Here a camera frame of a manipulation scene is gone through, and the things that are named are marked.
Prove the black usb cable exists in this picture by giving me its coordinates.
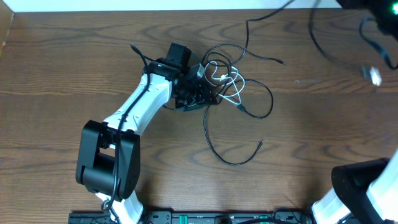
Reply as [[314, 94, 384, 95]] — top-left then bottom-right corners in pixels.
[[201, 43, 285, 120]]

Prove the long black cable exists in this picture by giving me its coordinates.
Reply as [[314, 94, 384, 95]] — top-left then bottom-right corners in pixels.
[[202, 0, 296, 166]]

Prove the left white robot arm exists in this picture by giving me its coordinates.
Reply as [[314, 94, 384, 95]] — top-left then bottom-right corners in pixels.
[[75, 43, 215, 223]]

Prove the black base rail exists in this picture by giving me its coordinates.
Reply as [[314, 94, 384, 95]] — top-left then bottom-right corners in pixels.
[[68, 209, 315, 224]]

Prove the white usb cable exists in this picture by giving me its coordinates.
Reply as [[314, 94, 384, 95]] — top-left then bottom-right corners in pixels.
[[203, 60, 246, 106]]

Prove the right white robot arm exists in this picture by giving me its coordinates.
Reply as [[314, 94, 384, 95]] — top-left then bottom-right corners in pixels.
[[310, 0, 397, 223]]

